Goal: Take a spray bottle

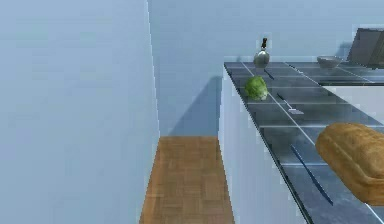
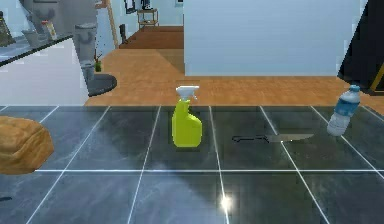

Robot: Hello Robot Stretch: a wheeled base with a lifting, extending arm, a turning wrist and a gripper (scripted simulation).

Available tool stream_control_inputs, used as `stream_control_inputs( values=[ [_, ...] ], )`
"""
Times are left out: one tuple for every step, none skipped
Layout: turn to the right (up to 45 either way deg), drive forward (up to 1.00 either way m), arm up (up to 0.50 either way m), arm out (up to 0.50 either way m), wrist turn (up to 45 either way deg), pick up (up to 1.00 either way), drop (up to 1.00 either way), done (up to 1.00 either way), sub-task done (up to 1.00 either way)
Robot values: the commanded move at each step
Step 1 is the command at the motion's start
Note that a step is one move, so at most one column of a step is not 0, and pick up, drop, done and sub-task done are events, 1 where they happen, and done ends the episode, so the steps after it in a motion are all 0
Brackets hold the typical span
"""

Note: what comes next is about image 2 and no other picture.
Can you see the yellow-green spray bottle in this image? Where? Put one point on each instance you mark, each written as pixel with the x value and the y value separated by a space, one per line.
pixel 186 128

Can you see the clear blue-label water bottle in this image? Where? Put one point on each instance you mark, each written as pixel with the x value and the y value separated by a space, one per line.
pixel 343 111

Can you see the orange-capped bottle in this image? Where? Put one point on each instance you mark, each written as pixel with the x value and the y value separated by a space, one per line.
pixel 50 30

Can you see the wooden shelf table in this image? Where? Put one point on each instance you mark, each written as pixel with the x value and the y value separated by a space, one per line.
pixel 148 18

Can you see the small green potted plant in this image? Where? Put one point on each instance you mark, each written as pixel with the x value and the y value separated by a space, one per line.
pixel 97 65

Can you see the grey round-base stool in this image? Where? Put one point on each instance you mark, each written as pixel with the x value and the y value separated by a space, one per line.
pixel 90 60

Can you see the wooden leaning pole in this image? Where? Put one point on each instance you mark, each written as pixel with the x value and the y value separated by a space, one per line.
pixel 111 23

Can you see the brown bread loaf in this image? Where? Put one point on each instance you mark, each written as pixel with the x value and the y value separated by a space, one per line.
pixel 21 145

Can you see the black cabinet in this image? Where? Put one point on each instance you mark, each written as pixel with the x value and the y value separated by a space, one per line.
pixel 365 46

